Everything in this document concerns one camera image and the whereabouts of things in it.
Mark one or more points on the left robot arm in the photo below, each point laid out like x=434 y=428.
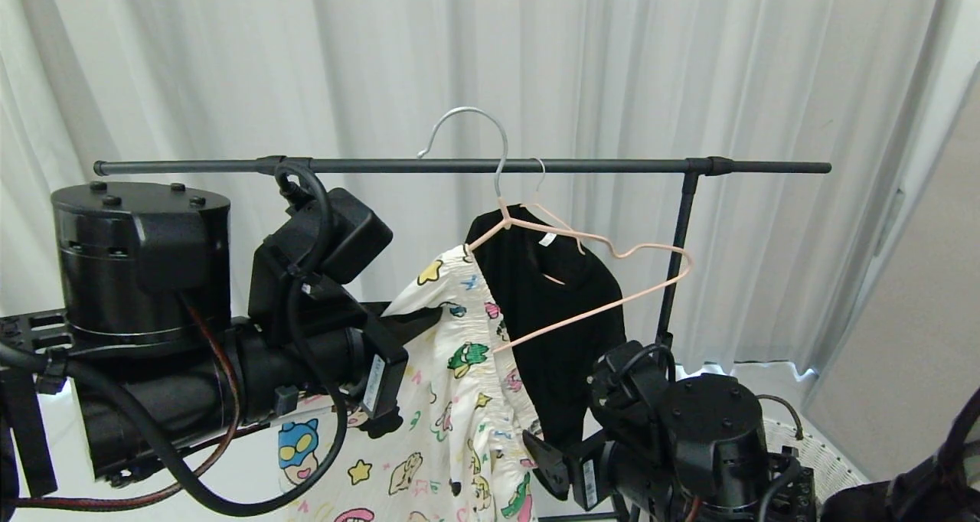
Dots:
x=138 y=262

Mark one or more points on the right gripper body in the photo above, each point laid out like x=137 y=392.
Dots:
x=620 y=476

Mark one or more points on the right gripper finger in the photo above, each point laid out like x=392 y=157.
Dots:
x=547 y=461

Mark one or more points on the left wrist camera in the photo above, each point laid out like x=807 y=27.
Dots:
x=344 y=231

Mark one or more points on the cream printed garment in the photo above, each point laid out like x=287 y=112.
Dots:
x=452 y=430

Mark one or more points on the black short-sleeved shirt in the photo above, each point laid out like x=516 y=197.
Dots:
x=559 y=384

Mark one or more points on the black clothes rack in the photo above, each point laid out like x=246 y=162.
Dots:
x=383 y=165

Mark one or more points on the pink clothes hanger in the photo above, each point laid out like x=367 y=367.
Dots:
x=559 y=226
x=597 y=306

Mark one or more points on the white laundry basket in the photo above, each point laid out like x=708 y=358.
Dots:
x=827 y=461

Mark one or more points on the white curtain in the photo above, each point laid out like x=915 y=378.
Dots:
x=689 y=86

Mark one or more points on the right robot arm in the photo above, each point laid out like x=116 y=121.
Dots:
x=712 y=430

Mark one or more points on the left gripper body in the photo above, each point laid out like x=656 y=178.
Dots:
x=253 y=376

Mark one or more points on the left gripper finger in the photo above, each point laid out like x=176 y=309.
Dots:
x=406 y=321

